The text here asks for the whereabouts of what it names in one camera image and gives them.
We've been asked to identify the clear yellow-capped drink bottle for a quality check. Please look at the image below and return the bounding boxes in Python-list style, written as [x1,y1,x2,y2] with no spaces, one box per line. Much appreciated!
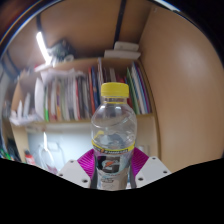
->
[90,82,138,191]

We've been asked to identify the wooden shelf unit with books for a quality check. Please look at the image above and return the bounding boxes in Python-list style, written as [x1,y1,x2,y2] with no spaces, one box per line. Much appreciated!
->
[6,39,162,169]

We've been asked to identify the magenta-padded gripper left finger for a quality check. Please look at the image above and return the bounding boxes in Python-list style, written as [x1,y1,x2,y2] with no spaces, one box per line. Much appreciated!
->
[57,148,100,189]

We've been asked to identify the white desk lamp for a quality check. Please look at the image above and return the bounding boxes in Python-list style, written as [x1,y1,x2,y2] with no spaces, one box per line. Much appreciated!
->
[37,131,67,172]

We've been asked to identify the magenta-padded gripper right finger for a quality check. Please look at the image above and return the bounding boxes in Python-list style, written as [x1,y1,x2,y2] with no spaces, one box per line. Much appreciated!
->
[128,147,173,189]

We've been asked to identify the ceiling light tube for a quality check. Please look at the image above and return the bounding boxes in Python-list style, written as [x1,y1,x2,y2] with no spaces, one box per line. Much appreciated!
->
[35,30,52,65]

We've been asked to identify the red and white container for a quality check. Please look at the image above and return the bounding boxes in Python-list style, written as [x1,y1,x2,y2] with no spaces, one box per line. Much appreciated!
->
[23,149,36,166]

